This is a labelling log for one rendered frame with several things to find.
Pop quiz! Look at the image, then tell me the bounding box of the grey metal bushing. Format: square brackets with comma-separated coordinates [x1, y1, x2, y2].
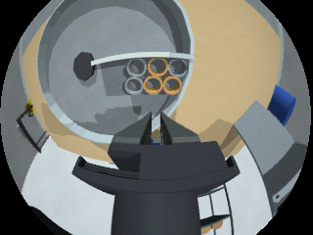
[127, 58, 148, 77]
[167, 58, 188, 77]
[125, 75, 145, 95]

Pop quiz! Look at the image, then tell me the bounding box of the bronze bushing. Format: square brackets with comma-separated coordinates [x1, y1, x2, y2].
[148, 57, 168, 76]
[162, 73, 182, 95]
[144, 74, 162, 94]

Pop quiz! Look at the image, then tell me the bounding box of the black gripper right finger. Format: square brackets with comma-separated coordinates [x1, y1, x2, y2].
[160, 112, 201, 145]

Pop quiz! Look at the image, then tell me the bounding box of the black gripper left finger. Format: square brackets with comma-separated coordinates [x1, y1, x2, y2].
[111, 112, 152, 145]

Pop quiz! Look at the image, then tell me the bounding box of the blue crate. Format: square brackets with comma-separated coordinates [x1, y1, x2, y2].
[151, 138, 161, 145]

